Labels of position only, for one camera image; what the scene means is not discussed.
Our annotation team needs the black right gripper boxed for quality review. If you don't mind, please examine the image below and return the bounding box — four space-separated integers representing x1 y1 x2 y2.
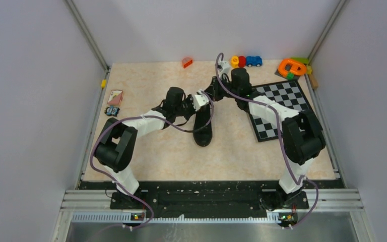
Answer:
204 75 239 102

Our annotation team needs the black canvas sneaker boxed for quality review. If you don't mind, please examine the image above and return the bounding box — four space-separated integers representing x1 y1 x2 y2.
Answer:
193 105 213 147

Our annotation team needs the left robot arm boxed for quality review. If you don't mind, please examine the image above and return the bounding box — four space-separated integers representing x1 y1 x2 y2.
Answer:
90 87 212 208

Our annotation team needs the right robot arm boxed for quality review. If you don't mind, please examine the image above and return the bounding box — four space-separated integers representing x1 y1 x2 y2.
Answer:
211 65 326 208

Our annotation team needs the yellow toy cylinder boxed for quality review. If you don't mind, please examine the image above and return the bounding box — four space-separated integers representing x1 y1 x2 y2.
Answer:
230 56 239 68

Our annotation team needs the red toy cylinder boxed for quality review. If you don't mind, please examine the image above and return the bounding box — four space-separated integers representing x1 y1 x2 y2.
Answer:
238 55 246 68

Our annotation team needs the orange toy brick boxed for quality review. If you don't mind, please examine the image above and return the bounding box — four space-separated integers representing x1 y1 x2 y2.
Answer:
181 57 193 69

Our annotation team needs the blue toy car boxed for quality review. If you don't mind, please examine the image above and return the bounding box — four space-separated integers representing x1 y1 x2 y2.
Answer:
245 56 263 67

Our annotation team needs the black white checkerboard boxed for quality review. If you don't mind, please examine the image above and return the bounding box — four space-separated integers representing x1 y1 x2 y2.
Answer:
248 79 324 143

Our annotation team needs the pink tangram puzzle box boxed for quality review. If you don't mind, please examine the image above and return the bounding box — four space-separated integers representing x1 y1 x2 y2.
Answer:
107 90 124 106

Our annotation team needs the small blue toy robot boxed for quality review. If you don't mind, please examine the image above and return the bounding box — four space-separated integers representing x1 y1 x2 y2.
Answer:
104 106 120 117

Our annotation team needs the green toy block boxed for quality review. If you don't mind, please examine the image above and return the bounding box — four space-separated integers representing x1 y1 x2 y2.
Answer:
291 57 310 65

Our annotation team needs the wooden block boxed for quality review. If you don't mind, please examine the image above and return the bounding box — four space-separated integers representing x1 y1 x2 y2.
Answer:
308 74 319 90

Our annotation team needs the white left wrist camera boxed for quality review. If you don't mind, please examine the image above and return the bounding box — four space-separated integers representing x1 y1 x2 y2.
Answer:
192 89 211 111

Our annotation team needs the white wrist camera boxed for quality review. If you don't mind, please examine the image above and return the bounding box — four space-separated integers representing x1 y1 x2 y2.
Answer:
218 60 231 78
192 89 211 111

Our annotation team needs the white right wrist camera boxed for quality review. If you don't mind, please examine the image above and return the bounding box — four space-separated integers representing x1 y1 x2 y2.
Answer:
218 60 231 78

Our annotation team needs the orange plastic ring toy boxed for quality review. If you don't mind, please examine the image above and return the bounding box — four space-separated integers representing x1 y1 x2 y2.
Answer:
277 58 307 79

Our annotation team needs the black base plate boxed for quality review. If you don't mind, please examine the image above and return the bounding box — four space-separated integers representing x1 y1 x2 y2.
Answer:
110 180 346 219

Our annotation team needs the yellow clip on rail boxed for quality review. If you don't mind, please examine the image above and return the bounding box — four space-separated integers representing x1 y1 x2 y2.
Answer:
100 79 106 89

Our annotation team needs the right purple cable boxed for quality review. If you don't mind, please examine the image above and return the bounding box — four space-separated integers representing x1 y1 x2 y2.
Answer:
215 52 319 229

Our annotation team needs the aluminium frame rail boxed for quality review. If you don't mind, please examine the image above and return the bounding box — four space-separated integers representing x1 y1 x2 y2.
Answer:
63 0 110 72

